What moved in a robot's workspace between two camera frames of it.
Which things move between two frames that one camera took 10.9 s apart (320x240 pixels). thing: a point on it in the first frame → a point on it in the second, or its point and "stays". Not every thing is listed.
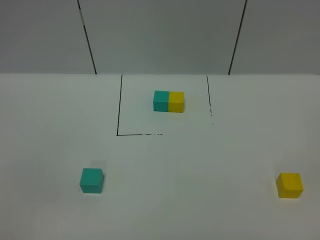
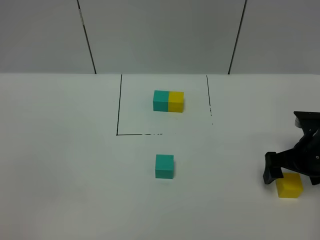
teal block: (92, 180) → (164, 166)
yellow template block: (176, 102) stays
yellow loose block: (289, 185) stays
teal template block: (160, 101) stays
